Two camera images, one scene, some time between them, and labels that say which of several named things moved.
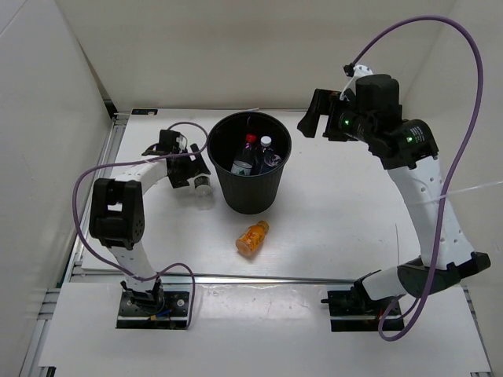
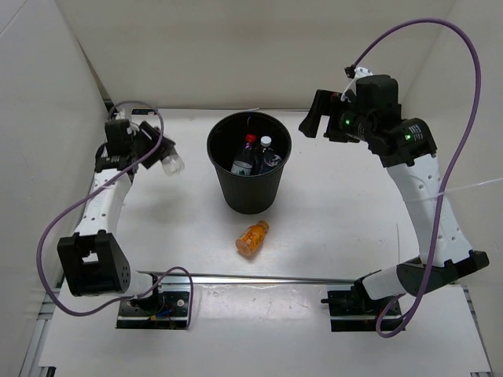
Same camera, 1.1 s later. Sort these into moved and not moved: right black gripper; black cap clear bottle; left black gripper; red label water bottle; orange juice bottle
Moved: black cap clear bottle; left black gripper
Not moved: right black gripper; red label water bottle; orange juice bottle
